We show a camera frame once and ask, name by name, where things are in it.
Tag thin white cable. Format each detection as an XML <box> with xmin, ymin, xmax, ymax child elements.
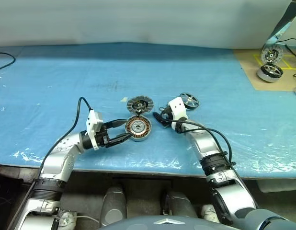
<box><xmin>73</xmin><ymin>215</ymin><xmax>100</xmax><ymax>222</ymax></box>

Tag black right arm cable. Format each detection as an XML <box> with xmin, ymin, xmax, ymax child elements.
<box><xmin>178</xmin><ymin>121</ymin><xmax>259</xmax><ymax>209</ymax></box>

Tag white lumpy object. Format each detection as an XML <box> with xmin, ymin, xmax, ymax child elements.
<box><xmin>57</xmin><ymin>209</ymin><xmax>78</xmax><ymax>228</ymax></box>
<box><xmin>201</xmin><ymin>204</ymin><xmax>219</xmax><ymax>222</ymax></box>

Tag brown cardboard sheet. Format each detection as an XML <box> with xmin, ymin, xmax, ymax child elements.
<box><xmin>234</xmin><ymin>46</ymin><xmax>296</xmax><ymax>92</ymax></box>

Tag grey rounded robot leg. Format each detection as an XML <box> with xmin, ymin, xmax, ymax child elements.
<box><xmin>100</xmin><ymin>186</ymin><xmax>128</xmax><ymax>227</ymax></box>
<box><xmin>162</xmin><ymin>190</ymin><xmax>199</xmax><ymax>219</ymax></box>

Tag spare white motor housing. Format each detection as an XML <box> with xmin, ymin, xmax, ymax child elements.
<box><xmin>256</xmin><ymin>64</ymin><xmax>284</xmax><ymax>84</ymax></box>

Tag grey blue robot torso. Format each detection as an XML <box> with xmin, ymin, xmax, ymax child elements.
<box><xmin>96</xmin><ymin>208</ymin><xmax>296</xmax><ymax>230</ymax></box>

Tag spare round motor lid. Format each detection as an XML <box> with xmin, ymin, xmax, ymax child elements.
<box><xmin>261</xmin><ymin>45</ymin><xmax>284</xmax><ymax>63</ymax></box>

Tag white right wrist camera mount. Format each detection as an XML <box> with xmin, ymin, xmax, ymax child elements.
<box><xmin>167</xmin><ymin>96</ymin><xmax>189</xmax><ymax>131</ymax></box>

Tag blue foam table mat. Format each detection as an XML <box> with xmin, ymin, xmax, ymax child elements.
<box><xmin>0</xmin><ymin>42</ymin><xmax>296</xmax><ymax>179</ymax></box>

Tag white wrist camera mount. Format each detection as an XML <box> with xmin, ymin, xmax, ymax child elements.
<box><xmin>85</xmin><ymin>109</ymin><xmax>106</xmax><ymax>151</ymax></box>
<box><xmin>167</xmin><ymin>96</ymin><xmax>189</xmax><ymax>131</ymax></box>

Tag silver motor housing copper windings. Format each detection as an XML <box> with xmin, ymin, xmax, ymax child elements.
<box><xmin>124</xmin><ymin>114</ymin><xmax>153</xmax><ymax>142</ymax></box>

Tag spare spoked rotor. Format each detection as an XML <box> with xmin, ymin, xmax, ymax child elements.
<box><xmin>260</xmin><ymin>64</ymin><xmax>283</xmax><ymax>77</ymax></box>

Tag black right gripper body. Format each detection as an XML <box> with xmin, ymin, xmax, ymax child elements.
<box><xmin>158</xmin><ymin>105</ymin><xmax>174</xmax><ymax>122</ymax></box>

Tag round hinged motor lid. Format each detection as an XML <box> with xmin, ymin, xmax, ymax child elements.
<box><xmin>126</xmin><ymin>95</ymin><xmax>154</xmax><ymax>115</ymax></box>

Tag black silver spoked rotor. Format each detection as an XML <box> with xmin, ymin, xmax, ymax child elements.
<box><xmin>179</xmin><ymin>92</ymin><xmax>200</xmax><ymax>112</ymax></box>

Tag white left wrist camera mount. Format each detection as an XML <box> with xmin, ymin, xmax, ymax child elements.
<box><xmin>85</xmin><ymin>109</ymin><xmax>106</xmax><ymax>151</ymax></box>

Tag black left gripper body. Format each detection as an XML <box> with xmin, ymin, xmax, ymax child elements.
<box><xmin>94</xmin><ymin>121</ymin><xmax>115</xmax><ymax>149</ymax></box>

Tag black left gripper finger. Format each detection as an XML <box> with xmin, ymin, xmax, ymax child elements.
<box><xmin>108</xmin><ymin>118</ymin><xmax>128</xmax><ymax>129</ymax></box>
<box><xmin>108</xmin><ymin>133</ymin><xmax>135</xmax><ymax>147</ymax></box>

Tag white curtain backdrop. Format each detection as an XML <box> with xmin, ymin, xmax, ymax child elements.
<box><xmin>0</xmin><ymin>0</ymin><xmax>295</xmax><ymax>48</ymax></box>

